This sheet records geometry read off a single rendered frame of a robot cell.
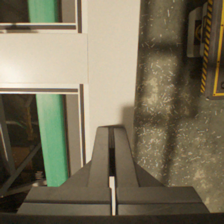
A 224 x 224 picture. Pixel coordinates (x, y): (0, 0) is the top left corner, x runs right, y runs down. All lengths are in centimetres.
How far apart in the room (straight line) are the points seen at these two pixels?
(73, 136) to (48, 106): 6
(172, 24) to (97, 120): 106
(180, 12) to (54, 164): 112
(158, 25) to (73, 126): 98
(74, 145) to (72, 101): 7
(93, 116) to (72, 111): 9
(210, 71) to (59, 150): 79
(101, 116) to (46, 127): 12
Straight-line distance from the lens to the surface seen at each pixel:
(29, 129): 100
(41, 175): 105
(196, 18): 109
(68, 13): 24
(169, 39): 116
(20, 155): 106
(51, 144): 26
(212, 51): 90
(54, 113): 24
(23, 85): 23
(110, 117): 15
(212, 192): 181
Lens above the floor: 108
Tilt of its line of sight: 73 degrees down
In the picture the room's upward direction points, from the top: 176 degrees clockwise
